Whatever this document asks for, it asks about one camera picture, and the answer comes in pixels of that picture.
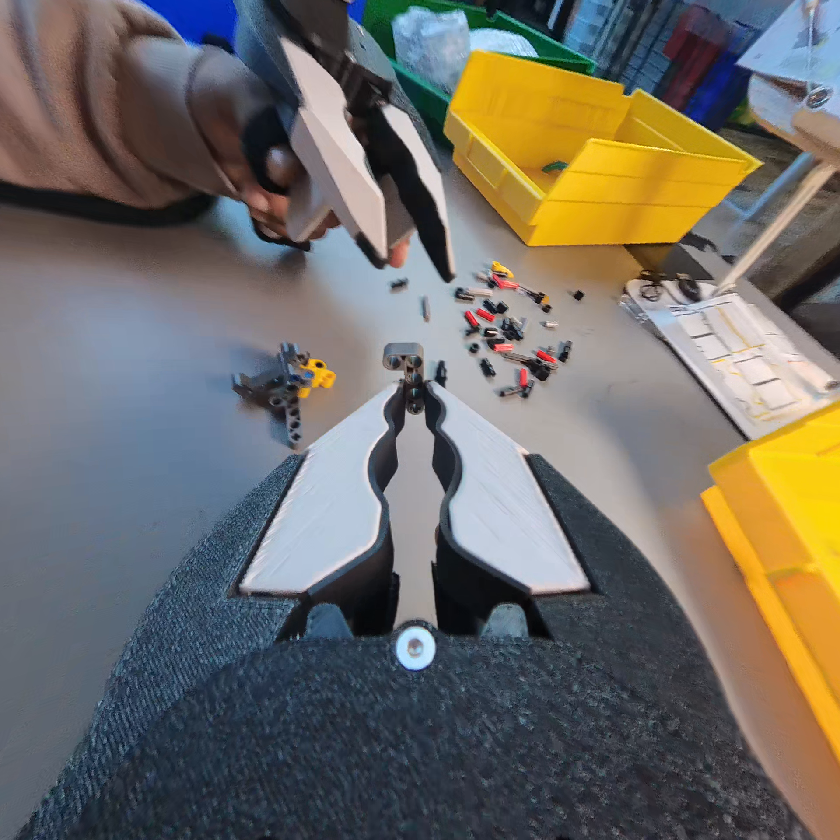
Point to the person's left forearm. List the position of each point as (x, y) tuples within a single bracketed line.
[(105, 92)]

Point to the yellow building block assembly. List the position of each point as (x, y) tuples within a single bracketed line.
[(282, 387)]

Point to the open instruction manual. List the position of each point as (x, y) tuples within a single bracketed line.
[(794, 46)]

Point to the yellow plastic bin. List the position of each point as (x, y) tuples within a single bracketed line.
[(788, 525), (591, 197)]

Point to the stack of coloured crates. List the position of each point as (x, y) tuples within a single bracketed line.
[(709, 59)]

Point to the clear plastic bag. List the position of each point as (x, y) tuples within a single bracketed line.
[(440, 46)]

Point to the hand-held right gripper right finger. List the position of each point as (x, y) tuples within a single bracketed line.
[(512, 525)]

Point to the small grey building piece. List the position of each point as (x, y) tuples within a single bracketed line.
[(404, 355)]

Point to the grey desk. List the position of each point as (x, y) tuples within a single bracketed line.
[(158, 341)]

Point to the person's left hand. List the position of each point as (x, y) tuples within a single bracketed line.
[(236, 131)]

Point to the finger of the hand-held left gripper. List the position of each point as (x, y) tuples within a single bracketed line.
[(335, 158), (420, 197)]

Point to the blue plastic bin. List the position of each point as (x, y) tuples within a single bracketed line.
[(190, 16)]

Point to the black flat device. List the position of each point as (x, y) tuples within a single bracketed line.
[(670, 256)]

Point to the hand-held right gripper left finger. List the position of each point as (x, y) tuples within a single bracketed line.
[(322, 525)]

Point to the printed instruction sheet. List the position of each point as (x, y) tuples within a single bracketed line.
[(748, 361)]

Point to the pile of black red pieces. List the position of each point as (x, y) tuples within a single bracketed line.
[(505, 341)]

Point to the green plastic bin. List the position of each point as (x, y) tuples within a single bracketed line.
[(427, 85)]

